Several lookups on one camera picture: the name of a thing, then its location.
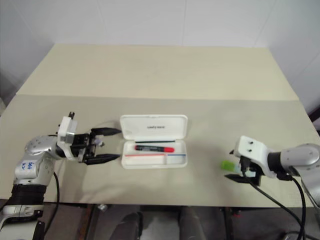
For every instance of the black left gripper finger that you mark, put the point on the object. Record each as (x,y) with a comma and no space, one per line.
(103,158)
(106,131)

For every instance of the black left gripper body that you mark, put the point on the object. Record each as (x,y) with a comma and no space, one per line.
(83,147)

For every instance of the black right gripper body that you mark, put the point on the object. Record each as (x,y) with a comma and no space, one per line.
(253,175)

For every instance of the small green block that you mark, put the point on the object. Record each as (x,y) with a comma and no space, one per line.
(227,166)

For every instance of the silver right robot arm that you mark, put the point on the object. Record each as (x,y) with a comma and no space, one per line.
(300,155)

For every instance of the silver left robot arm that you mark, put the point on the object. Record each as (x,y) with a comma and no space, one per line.
(37,148)

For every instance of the white pencil case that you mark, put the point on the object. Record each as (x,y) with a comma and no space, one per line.
(153,142)

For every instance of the red marker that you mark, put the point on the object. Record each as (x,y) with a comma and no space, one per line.
(155,148)

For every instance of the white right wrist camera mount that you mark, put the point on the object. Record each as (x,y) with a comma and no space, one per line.
(252,150)

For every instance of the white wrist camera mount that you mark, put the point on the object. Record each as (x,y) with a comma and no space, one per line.
(252,150)
(65,130)

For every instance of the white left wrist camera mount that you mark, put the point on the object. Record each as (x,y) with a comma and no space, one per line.
(65,130)

